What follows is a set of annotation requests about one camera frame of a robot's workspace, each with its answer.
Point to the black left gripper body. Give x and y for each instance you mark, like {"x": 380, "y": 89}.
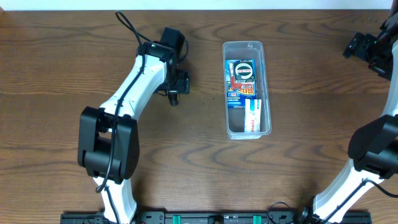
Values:
{"x": 182, "y": 81}

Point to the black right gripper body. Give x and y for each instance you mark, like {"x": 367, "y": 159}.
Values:
{"x": 357, "y": 44}

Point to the dark bottle white cap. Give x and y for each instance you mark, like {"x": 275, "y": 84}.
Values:
{"x": 173, "y": 97}

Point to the blue Kool Fever box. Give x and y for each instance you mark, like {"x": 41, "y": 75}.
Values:
{"x": 236, "y": 98}

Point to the white green Panadol box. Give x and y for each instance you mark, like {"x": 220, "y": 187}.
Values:
{"x": 252, "y": 116}

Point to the red Panadol box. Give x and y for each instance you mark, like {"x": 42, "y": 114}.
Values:
{"x": 234, "y": 85}

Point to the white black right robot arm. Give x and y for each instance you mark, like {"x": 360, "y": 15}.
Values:
{"x": 372, "y": 148}

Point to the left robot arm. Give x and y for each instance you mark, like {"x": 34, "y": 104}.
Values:
{"x": 108, "y": 142}

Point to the clear plastic container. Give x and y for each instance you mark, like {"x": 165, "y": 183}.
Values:
{"x": 238, "y": 50}

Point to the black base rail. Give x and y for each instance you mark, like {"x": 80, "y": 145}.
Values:
{"x": 161, "y": 217}

